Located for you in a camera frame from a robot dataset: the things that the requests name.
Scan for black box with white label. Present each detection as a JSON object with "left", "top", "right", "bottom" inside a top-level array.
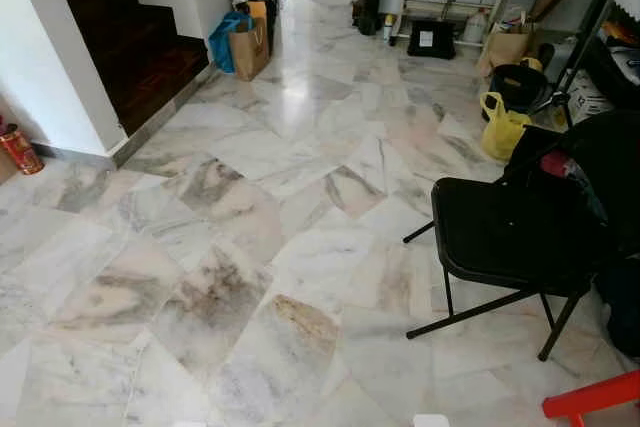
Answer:
[{"left": 407, "top": 19, "right": 458, "bottom": 60}]

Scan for grey metal stand pole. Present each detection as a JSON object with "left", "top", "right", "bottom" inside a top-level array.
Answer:
[{"left": 528, "top": 0, "right": 623, "bottom": 130}]

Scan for yellow plastic bag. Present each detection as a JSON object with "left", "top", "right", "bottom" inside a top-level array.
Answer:
[{"left": 479, "top": 91, "right": 532, "bottom": 162}]

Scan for black cloth over chair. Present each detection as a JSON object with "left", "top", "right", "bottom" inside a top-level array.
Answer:
[{"left": 502, "top": 110, "right": 640, "bottom": 260}]

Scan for dark wooden staircase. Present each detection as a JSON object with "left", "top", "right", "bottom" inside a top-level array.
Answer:
[{"left": 45, "top": 0, "right": 212, "bottom": 137}]

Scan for black plastic bucket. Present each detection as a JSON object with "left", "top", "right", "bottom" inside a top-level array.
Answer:
[{"left": 487, "top": 63, "right": 550, "bottom": 119}]

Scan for blue shopping bag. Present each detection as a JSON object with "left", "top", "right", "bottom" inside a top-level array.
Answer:
[{"left": 207, "top": 11, "right": 252, "bottom": 74}]

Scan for red plastic stool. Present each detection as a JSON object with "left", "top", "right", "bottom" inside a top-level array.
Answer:
[{"left": 542, "top": 369, "right": 640, "bottom": 427}]

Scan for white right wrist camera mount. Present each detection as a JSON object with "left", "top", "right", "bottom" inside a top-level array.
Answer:
[{"left": 412, "top": 413, "right": 452, "bottom": 427}]

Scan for white printed cardboard box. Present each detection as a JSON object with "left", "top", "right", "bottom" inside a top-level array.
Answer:
[{"left": 564, "top": 71, "right": 617, "bottom": 129}]

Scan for maroon round item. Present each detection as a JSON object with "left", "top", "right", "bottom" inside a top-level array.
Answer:
[{"left": 539, "top": 151, "right": 574, "bottom": 181}]

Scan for brown paper bag black handles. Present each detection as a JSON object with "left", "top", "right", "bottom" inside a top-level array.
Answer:
[{"left": 227, "top": 15, "right": 272, "bottom": 82}]

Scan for tan paper bag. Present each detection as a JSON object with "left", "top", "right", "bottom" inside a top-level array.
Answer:
[{"left": 477, "top": 25, "right": 533, "bottom": 79}]

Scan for black folding chair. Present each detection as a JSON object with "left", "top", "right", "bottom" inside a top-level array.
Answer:
[{"left": 404, "top": 112, "right": 640, "bottom": 363}]

